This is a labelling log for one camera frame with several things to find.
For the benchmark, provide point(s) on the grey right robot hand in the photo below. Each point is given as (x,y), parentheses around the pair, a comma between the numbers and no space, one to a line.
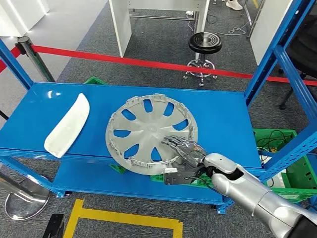
(188,152)

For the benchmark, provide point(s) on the grey plastic wheel hubcap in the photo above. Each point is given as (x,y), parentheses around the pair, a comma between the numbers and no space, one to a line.
(149,131)

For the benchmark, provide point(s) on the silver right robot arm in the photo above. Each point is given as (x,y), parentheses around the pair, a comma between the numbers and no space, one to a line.
(247,190)

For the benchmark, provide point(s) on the blue metal shelf rack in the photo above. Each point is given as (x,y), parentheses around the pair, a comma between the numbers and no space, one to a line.
(223,124)

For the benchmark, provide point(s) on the white curved plastic part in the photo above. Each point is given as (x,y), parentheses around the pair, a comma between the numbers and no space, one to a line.
(66,128)

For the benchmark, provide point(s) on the black round stool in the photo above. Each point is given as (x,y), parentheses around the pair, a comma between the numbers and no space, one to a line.
(204,42)

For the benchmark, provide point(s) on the red barrier belt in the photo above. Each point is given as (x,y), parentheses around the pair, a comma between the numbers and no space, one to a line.
(124,60)

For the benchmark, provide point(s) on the white power strip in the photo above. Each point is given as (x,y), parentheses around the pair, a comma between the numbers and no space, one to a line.
(189,13)

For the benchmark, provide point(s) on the white desk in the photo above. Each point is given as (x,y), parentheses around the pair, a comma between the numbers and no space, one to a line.
(121,26)

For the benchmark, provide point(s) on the person's foot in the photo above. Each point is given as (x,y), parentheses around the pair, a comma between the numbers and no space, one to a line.
(234,4)

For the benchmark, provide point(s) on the white panel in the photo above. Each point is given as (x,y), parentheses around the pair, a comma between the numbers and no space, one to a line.
(267,29)

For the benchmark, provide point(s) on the black chair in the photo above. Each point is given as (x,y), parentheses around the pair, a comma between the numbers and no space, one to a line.
(304,49)

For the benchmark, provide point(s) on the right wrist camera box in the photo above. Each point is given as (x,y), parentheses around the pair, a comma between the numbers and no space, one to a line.
(176,177)

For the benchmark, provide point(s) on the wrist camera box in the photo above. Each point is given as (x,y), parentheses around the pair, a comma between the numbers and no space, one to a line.
(53,226)
(176,177)

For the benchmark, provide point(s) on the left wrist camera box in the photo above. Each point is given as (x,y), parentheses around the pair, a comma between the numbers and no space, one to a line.
(53,226)

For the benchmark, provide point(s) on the chrome stanchion post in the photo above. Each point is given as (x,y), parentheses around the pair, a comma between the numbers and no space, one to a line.
(37,62)
(24,203)

